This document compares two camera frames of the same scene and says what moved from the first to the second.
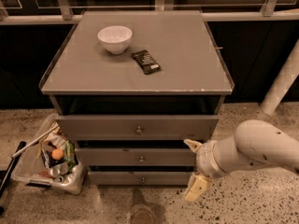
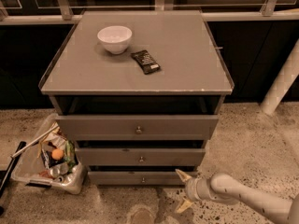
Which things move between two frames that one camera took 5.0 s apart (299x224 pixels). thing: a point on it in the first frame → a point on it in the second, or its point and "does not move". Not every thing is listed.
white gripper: (205, 159) → (192, 189)
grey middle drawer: (135, 157) does not move
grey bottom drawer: (140, 178) does not move
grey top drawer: (138, 127) does not move
